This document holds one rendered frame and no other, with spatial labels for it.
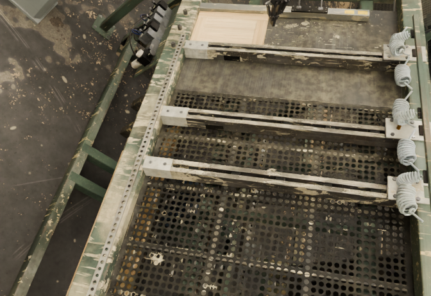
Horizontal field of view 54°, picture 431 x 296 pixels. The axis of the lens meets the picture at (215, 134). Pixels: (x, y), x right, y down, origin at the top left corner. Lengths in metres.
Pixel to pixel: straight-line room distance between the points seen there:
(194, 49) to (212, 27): 0.24
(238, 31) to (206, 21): 0.21
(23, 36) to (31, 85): 0.32
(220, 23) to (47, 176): 1.34
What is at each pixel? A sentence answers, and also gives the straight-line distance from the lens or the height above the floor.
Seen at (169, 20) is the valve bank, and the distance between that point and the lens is 2.60.
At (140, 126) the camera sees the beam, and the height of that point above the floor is 0.85.
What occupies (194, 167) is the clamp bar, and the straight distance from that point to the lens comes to 1.80.
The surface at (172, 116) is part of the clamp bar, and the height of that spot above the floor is 0.97.
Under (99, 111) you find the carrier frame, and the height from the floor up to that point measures 0.18.
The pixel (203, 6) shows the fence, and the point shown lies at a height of 0.92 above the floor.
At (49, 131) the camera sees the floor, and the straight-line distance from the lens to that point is 2.75.
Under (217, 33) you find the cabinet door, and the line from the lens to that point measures 2.42.
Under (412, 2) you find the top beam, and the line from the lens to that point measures 2.54.
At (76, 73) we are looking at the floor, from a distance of 2.99.
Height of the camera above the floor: 2.39
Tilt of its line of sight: 41 degrees down
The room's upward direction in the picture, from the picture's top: 68 degrees clockwise
